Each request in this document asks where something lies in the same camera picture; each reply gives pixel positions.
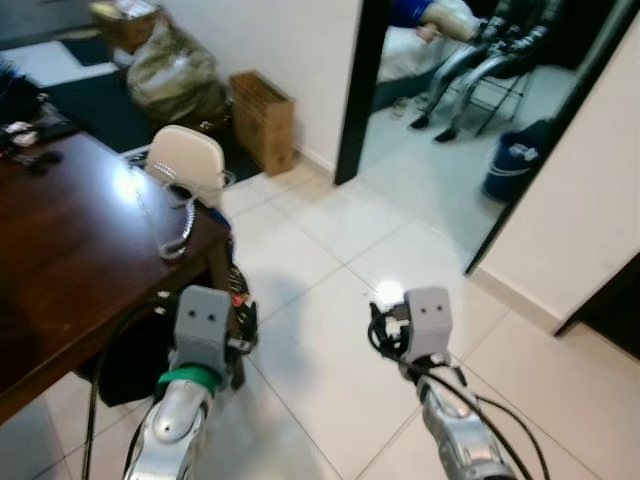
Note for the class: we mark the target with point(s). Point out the grey plastic hanger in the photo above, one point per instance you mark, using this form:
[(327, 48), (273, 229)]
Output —
[(185, 235)]

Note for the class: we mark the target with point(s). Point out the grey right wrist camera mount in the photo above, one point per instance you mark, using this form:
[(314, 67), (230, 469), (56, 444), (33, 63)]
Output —
[(430, 320)]

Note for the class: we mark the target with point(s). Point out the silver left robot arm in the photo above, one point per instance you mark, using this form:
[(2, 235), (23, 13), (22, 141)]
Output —
[(175, 428)]

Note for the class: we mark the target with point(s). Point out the cream plastic chair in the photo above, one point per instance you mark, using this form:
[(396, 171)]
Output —
[(190, 155)]

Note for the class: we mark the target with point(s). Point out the dark cloth pile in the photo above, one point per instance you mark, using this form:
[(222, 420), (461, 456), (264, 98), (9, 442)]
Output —
[(18, 100)]

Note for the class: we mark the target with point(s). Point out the person in blue shirt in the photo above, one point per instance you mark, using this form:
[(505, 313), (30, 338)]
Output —
[(450, 18)]

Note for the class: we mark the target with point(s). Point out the dark wood table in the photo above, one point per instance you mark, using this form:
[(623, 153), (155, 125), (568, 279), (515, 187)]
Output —
[(70, 240)]

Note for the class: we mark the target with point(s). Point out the small open cardboard box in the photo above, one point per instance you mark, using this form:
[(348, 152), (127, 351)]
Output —
[(125, 20)]

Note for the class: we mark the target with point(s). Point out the black patterned bag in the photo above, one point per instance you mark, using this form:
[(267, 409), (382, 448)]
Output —
[(246, 300)]

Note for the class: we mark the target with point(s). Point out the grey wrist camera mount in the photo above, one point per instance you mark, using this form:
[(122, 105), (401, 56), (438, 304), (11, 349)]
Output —
[(203, 325), (430, 320)]

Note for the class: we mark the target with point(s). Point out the blue bin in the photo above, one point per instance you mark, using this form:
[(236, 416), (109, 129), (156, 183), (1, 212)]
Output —
[(510, 165)]

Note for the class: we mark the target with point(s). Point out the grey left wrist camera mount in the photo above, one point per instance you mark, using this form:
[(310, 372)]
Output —
[(203, 325)]

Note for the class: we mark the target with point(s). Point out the white bed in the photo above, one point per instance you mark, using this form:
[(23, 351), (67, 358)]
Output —
[(410, 55)]

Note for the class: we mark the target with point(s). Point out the seated silver humanoid robot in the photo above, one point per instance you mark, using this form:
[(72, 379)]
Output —
[(470, 60)]

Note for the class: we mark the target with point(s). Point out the olive plastic bag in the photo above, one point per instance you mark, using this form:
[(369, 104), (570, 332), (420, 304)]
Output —
[(180, 80)]

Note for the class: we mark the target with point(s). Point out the tall cardboard box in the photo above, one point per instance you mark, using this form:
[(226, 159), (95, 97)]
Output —
[(265, 120)]

